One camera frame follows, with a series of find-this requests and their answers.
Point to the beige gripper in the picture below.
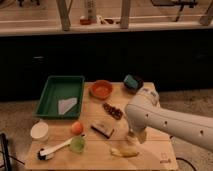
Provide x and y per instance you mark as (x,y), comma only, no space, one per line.
(136,137)

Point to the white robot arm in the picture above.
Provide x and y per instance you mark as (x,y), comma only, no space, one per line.
(142,111)

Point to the green plastic cup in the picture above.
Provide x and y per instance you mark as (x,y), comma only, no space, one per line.
(77,144)

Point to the white folded paper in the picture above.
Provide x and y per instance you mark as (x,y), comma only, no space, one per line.
(65,105)

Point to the yellow banana peel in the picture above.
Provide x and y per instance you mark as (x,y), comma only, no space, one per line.
(124,152)

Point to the black bowl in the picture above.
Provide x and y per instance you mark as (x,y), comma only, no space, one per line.
(140,84)

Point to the teal sponge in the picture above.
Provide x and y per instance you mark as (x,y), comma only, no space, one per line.
(130,82)

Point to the orange bowl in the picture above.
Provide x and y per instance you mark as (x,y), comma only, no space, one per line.
(101,89)

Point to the orange tomato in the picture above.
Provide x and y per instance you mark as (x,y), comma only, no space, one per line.
(77,128)

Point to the green plastic tray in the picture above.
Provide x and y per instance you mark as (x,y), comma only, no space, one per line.
(60,88)

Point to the white dish brush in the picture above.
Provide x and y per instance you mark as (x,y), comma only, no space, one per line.
(45,154)

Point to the red white object on shelf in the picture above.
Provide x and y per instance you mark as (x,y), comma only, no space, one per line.
(85,21)

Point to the black stand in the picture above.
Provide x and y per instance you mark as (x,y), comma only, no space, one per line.
(5,152)

